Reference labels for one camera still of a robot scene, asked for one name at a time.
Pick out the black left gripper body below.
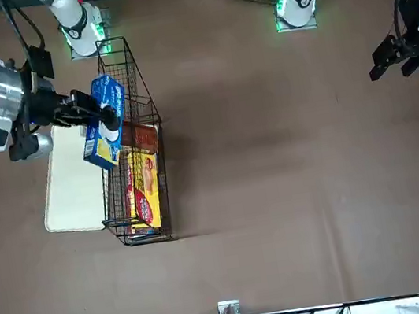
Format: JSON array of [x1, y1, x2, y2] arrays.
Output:
[[391, 0, 419, 63]]

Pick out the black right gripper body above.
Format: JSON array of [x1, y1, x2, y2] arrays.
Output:
[[14, 64, 75, 134]]

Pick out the blue Oreo cookie box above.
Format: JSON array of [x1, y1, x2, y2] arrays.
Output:
[[70, 72, 137, 173]]

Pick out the cream plastic tray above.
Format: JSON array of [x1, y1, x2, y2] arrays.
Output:
[[29, 117, 120, 239]]

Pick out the small black interface box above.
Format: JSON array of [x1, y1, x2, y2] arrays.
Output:
[[26, 42, 56, 83]]

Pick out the yellow Nabati wafer box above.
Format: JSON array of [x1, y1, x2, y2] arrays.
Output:
[[117, 147, 170, 236]]

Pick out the dark blue chocolate cookie box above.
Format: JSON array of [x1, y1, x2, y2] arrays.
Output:
[[130, 220, 159, 239]]

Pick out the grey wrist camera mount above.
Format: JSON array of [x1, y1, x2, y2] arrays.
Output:
[[3, 116, 55, 164]]

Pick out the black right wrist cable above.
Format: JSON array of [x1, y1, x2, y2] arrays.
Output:
[[11, 0, 48, 52]]

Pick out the black wire shelf rack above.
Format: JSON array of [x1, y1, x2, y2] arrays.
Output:
[[73, 32, 181, 250]]

